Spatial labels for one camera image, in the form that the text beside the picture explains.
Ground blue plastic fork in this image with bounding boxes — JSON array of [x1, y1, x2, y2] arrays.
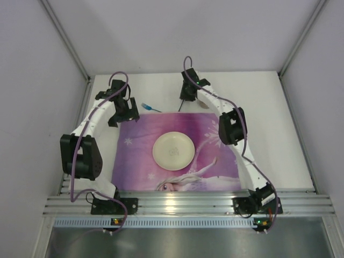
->
[[141, 103, 161, 112]]

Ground small beige cup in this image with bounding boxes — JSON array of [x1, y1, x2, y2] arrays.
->
[[198, 101, 209, 109]]

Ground purple pink printed cloth mat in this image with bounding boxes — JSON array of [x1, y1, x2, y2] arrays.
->
[[112, 112, 241, 191]]

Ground cream round plate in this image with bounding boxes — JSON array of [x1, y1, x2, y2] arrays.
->
[[152, 132, 195, 171]]

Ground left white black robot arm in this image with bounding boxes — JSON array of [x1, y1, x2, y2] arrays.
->
[[60, 79, 140, 202]]

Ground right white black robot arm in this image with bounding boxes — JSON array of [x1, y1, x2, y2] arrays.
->
[[180, 68, 279, 214]]

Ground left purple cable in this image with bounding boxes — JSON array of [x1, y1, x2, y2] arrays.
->
[[69, 71, 132, 235]]

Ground purple cable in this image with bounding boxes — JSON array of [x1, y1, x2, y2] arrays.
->
[[183, 55, 279, 235], [69, 71, 132, 235]]

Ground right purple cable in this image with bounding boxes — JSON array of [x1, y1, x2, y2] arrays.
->
[[183, 55, 279, 235]]

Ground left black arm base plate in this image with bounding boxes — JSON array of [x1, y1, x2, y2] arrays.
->
[[90, 198, 138, 215]]

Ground grey slotted cable duct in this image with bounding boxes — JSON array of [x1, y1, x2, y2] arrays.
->
[[54, 217, 270, 228]]

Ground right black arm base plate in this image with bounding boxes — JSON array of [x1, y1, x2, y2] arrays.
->
[[232, 197, 283, 217]]

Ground aluminium rail frame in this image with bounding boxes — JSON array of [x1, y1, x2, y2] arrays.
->
[[43, 191, 335, 217]]

